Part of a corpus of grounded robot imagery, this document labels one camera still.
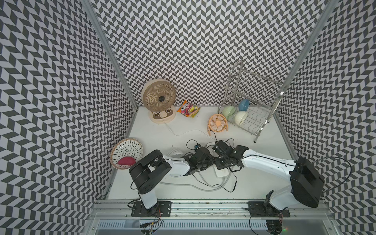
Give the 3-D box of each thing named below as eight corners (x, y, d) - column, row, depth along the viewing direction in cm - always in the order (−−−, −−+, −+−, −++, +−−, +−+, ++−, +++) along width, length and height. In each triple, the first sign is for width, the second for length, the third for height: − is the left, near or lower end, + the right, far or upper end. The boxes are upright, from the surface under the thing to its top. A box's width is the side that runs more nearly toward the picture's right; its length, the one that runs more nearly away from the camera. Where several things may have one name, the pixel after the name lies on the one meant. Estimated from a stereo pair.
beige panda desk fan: (147, 122, 112) (133, 88, 87) (168, 102, 126) (162, 68, 101) (161, 130, 107) (151, 97, 82) (182, 109, 121) (179, 75, 96)
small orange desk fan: (209, 136, 101) (210, 129, 94) (203, 124, 108) (203, 116, 101) (227, 130, 104) (229, 123, 97) (219, 119, 111) (221, 111, 104)
